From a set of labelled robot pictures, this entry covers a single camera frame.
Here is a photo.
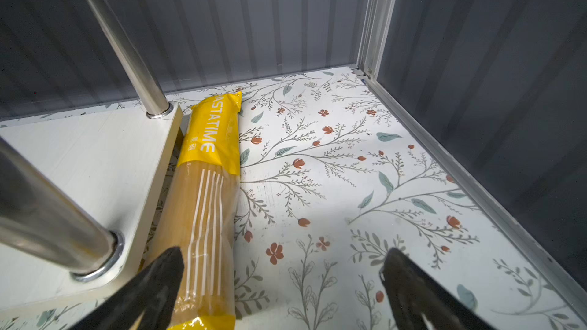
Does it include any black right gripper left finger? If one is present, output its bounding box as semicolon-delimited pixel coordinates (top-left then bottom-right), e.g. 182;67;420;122
72;246;184;329

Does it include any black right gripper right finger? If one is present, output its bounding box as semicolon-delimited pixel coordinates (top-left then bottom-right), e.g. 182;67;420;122
380;247;492;329

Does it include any white two-tier shelf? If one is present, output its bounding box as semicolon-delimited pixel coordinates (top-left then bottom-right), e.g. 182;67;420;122
1;0;182;319

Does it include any yellow Pastatime spaghetti bag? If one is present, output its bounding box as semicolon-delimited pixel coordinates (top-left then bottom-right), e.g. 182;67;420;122
145;92;242;329

